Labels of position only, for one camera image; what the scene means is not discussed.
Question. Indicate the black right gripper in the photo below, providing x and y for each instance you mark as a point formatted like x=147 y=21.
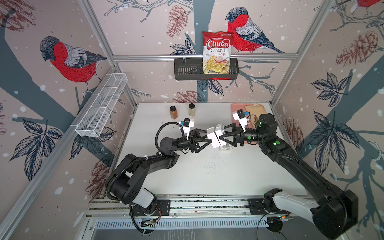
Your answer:
x=239 y=137

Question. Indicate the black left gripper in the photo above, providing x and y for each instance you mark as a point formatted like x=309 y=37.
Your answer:
x=193 y=144

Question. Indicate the white lift-off box lid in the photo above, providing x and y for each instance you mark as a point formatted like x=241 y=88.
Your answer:
x=226 y=147

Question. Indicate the white jewelry box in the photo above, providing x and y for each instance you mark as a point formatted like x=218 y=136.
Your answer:
x=211 y=134

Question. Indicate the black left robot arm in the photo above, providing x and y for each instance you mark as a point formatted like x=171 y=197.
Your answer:
x=125 y=183

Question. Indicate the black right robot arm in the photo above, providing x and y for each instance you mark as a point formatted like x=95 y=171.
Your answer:
x=333 y=210

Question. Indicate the pink plastic tray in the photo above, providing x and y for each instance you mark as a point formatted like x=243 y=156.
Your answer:
x=235 y=108

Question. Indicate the pale spice jar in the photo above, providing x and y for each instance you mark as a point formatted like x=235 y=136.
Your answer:
x=192 y=110

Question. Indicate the beige folded cloth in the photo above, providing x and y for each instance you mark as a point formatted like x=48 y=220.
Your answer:
x=255 y=111

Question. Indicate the orange spice jar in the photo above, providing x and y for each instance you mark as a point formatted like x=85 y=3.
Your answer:
x=173 y=112

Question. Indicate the Chuba cassava chips bag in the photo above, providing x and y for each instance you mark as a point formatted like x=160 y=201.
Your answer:
x=217 y=48

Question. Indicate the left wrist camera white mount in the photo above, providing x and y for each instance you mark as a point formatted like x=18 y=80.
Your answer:
x=187 y=125

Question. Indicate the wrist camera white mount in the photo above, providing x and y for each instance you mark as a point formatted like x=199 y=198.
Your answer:
x=187 y=125
x=240 y=117

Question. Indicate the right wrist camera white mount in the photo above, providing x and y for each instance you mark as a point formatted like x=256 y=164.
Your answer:
x=240 y=117

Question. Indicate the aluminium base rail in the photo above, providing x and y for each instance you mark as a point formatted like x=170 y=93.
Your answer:
x=180 y=207

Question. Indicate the black wire wall basket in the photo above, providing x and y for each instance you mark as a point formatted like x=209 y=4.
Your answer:
x=192 y=70

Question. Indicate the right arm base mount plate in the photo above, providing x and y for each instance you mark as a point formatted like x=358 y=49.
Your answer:
x=257 y=207

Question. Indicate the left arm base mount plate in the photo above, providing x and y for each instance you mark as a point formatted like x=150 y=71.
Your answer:
x=156 y=208

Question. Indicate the white wire mesh shelf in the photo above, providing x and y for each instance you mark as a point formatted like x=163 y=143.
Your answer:
x=100 y=110

